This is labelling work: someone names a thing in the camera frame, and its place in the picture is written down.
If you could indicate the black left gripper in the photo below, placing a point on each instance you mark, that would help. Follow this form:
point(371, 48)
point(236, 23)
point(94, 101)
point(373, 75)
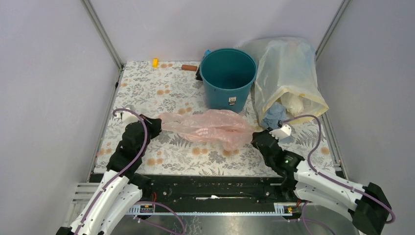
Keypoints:
point(155, 124)

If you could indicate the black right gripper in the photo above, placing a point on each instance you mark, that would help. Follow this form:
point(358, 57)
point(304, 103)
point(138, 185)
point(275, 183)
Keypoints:
point(255, 134)

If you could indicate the pink plastic trash bag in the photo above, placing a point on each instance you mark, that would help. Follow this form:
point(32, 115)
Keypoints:
point(223, 127)

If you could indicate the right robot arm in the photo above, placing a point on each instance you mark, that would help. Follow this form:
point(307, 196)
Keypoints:
point(365, 206)

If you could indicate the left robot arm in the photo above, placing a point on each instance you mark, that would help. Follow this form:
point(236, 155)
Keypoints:
point(121, 186)

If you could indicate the blue plastic trash bag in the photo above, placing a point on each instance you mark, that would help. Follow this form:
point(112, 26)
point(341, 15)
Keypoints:
point(272, 117)

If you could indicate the teal plastic trash bin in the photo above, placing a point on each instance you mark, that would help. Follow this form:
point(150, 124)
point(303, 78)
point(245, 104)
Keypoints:
point(228, 75)

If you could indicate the yellow toy block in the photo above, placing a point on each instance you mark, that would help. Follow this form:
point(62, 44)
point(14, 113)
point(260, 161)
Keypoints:
point(155, 63)

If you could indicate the orange-brown wooden block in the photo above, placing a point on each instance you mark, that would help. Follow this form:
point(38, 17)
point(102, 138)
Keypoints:
point(189, 68)

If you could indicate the black checkered tray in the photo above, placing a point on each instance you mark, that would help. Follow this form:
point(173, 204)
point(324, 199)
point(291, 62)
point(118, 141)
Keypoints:
point(198, 75)

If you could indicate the large translucent bag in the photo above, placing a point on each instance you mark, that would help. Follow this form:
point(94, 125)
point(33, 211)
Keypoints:
point(285, 64)

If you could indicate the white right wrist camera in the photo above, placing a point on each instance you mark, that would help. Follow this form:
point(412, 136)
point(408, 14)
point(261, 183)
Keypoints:
point(281, 133)

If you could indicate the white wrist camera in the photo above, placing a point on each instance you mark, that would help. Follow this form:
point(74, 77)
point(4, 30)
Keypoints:
point(125, 115)
point(281, 133)

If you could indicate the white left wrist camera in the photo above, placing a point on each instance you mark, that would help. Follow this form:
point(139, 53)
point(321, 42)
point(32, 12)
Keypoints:
point(125, 115)

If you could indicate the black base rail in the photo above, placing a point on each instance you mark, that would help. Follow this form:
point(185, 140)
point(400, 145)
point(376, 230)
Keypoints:
point(216, 195)

